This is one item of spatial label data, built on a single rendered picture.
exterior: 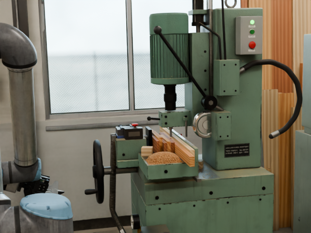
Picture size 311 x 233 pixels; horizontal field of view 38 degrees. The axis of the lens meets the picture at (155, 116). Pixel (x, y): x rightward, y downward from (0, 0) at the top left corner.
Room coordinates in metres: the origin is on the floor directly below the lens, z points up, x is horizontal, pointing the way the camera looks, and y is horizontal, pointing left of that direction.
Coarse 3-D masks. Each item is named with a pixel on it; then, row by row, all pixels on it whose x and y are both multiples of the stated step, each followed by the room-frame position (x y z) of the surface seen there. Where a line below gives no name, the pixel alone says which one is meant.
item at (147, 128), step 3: (147, 126) 2.07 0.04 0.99; (147, 129) 2.01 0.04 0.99; (150, 129) 1.98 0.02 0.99; (147, 132) 2.01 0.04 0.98; (150, 132) 1.98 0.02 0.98; (144, 135) 2.02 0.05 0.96; (147, 135) 2.02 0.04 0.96; (150, 135) 1.98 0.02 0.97; (147, 138) 2.01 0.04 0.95; (150, 138) 1.98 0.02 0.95; (147, 141) 2.02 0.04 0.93; (150, 141) 1.98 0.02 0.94; (147, 144) 2.02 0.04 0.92; (150, 144) 1.98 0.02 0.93
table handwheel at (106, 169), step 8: (96, 144) 1.92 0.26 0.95; (96, 152) 1.88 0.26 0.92; (96, 160) 1.86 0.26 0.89; (96, 168) 1.95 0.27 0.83; (104, 168) 1.97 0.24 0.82; (120, 168) 1.98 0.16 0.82; (128, 168) 1.98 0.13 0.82; (136, 168) 1.99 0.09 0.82; (96, 176) 1.94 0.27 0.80; (96, 184) 2.05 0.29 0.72
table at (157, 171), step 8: (120, 160) 1.92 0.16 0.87; (128, 160) 1.92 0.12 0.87; (136, 160) 1.92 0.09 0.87; (144, 160) 1.80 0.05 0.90; (144, 168) 1.78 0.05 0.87; (152, 168) 1.72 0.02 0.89; (160, 168) 1.73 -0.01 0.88; (168, 168) 1.73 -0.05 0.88; (176, 168) 1.74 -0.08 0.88; (184, 168) 1.75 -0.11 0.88; (192, 168) 1.75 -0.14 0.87; (152, 176) 1.72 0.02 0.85; (160, 176) 1.73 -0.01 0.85; (168, 176) 1.73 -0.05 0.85; (176, 176) 1.74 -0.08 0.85; (184, 176) 1.75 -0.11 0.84; (192, 176) 1.75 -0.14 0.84
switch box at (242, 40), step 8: (248, 16) 1.93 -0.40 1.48; (256, 16) 1.94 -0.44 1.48; (240, 24) 1.92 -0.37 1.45; (248, 24) 1.93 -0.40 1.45; (256, 24) 1.93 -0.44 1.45; (240, 32) 1.92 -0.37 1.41; (248, 32) 1.93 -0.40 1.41; (256, 32) 1.93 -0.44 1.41; (240, 40) 1.92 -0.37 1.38; (248, 40) 1.93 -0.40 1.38; (256, 40) 1.93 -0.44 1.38; (240, 48) 1.92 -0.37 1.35; (248, 48) 1.93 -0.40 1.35; (256, 48) 1.93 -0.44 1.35
